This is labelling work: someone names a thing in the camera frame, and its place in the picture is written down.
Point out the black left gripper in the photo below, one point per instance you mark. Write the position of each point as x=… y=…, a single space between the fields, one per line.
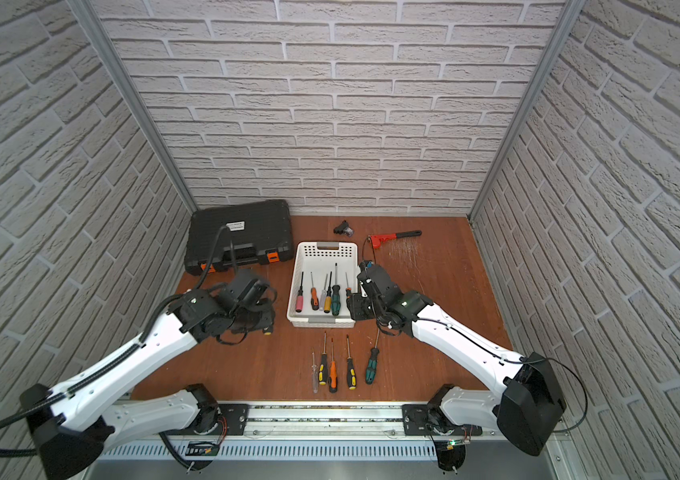
x=261 y=325

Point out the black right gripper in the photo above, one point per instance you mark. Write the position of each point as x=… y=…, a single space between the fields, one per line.
x=357 y=307

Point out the green black screwdriver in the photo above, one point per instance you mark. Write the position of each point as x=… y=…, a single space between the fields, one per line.
x=335 y=305

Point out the pink handle screwdriver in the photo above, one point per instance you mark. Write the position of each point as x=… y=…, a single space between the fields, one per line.
x=299 y=303

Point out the green handle screwdriver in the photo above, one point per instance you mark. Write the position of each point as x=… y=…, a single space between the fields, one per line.
x=372 y=364

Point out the yellow handle screwdriver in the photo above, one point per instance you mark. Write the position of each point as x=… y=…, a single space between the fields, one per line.
x=328 y=297

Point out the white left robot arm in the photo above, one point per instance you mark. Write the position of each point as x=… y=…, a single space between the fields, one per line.
x=70 y=425

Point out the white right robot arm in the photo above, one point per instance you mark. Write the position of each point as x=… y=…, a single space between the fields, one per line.
x=524 y=400

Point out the white plastic bin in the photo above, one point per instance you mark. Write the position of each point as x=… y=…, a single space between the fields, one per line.
x=321 y=258

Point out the small silver screwdriver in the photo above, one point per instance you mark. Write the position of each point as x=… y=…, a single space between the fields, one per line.
x=315 y=379

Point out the red pipe wrench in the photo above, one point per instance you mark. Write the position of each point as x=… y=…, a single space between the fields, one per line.
x=378 y=240

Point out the black plastic tool case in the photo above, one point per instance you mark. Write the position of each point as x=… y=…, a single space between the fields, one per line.
x=253 y=233

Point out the small black tool part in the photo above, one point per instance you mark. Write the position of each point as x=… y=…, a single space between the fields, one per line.
x=344 y=229

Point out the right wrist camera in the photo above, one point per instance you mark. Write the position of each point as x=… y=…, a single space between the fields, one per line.
x=374 y=280

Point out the orange handle screwdriver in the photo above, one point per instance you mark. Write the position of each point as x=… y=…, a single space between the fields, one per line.
x=333 y=375

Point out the aluminium mounting rail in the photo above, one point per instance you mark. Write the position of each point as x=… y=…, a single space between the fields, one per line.
x=322 y=420

